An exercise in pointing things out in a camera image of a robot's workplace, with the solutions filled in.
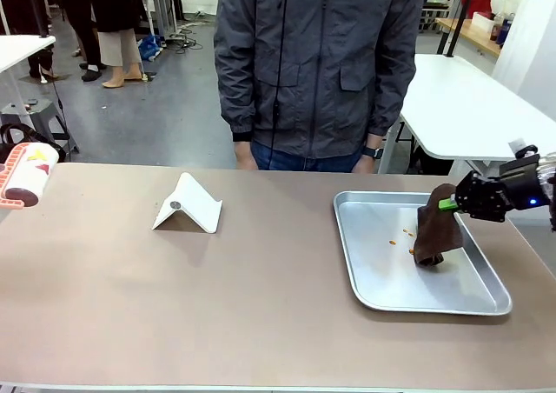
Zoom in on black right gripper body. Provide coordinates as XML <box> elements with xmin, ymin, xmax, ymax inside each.
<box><xmin>498</xmin><ymin>152</ymin><xmax>550</xmax><ymax>215</ymax></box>

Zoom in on brown cloth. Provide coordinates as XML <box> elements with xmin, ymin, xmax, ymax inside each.
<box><xmin>412</xmin><ymin>183</ymin><xmax>466</xmax><ymax>270</ymax></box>

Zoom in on pink lint roller black handle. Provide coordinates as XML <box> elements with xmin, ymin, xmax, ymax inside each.
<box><xmin>0</xmin><ymin>142</ymin><xmax>61</xmax><ymax>212</ymax></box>

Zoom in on person's right forearm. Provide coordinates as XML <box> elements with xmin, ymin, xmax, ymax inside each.
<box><xmin>215</xmin><ymin>66</ymin><xmax>258</xmax><ymax>143</ymax></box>

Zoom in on person's left forearm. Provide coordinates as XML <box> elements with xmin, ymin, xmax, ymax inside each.
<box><xmin>366</xmin><ymin>62</ymin><xmax>418</xmax><ymax>150</ymax></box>

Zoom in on person's left hand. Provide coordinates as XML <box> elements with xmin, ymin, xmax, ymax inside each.
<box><xmin>354</xmin><ymin>156</ymin><xmax>383</xmax><ymax>175</ymax></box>

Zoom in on person's right hand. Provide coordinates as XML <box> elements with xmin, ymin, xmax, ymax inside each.
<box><xmin>234</xmin><ymin>139</ymin><xmax>259</xmax><ymax>171</ymax></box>

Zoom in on silver metal tray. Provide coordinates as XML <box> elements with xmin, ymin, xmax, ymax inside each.
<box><xmin>333</xmin><ymin>190</ymin><xmax>513</xmax><ymax>317</ymax></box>

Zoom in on blue bottle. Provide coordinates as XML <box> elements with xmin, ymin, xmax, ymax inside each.
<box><xmin>497</xmin><ymin>13</ymin><xmax>516</xmax><ymax>47</ymax></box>

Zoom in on wooden top side table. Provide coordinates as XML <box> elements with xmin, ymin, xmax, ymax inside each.
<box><xmin>434</xmin><ymin>17</ymin><xmax>504</xmax><ymax>58</ymax></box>

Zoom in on dark sauce bottle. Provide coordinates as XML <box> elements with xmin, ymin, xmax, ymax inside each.
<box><xmin>490</xmin><ymin>12</ymin><xmax>505</xmax><ymax>43</ymax></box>

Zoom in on white box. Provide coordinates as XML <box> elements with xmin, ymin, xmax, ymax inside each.
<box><xmin>472</xmin><ymin>10</ymin><xmax>497</xmax><ymax>31</ymax></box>

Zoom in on black stand pole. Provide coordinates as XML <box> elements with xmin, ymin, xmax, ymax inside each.
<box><xmin>437</xmin><ymin>0</ymin><xmax>475</xmax><ymax>59</ymax></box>

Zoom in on blue jeans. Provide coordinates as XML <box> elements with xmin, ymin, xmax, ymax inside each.
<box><xmin>250</xmin><ymin>139</ymin><xmax>367</xmax><ymax>174</ymax></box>

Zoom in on person in grey jacket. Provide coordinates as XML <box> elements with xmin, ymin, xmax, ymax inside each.
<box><xmin>213</xmin><ymin>0</ymin><xmax>425</xmax><ymax>161</ymax></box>

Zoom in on white folded stand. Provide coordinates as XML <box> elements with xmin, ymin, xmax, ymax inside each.
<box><xmin>150</xmin><ymin>171</ymin><xmax>224</xmax><ymax>235</ymax></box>

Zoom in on blue plastic bag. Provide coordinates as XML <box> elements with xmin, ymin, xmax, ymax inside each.
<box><xmin>137</xmin><ymin>33</ymin><xmax>164</xmax><ymax>62</ymax></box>

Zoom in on bystander in beige trousers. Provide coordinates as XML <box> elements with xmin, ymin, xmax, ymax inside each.
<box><xmin>91</xmin><ymin>0</ymin><xmax>145</xmax><ymax>90</ymax></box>

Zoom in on bystander in black trousers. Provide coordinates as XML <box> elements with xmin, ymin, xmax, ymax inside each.
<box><xmin>57</xmin><ymin>0</ymin><xmax>108</xmax><ymax>83</ymax></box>

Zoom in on dark brown handbag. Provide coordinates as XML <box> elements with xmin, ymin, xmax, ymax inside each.
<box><xmin>0</xmin><ymin>123</ymin><xmax>67</xmax><ymax>164</ymax></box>

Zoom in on grey metal stool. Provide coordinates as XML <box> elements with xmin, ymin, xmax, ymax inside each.
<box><xmin>0</xmin><ymin>98</ymin><xmax>81</xmax><ymax>154</ymax></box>

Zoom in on black pole on table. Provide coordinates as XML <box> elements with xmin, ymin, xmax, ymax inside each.
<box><xmin>26</xmin><ymin>0</ymin><xmax>50</xmax><ymax>41</ymax></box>

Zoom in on small white table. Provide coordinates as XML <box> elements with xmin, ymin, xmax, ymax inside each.
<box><xmin>0</xmin><ymin>33</ymin><xmax>57</xmax><ymax>107</ymax></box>

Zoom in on bystander in dark clothes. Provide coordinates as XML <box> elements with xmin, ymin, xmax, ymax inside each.
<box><xmin>0</xmin><ymin>0</ymin><xmax>60</xmax><ymax>82</ymax></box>

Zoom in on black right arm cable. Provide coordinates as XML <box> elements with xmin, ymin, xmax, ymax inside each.
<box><xmin>506</xmin><ymin>137</ymin><xmax>541</xmax><ymax>161</ymax></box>

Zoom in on thin black hanging wire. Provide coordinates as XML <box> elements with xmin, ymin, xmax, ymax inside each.
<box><xmin>268</xmin><ymin>0</ymin><xmax>291</xmax><ymax>171</ymax></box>

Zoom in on floor cables and power strip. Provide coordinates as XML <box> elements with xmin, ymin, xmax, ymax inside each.
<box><xmin>166</xmin><ymin>18</ymin><xmax>214</xmax><ymax>54</ymax></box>

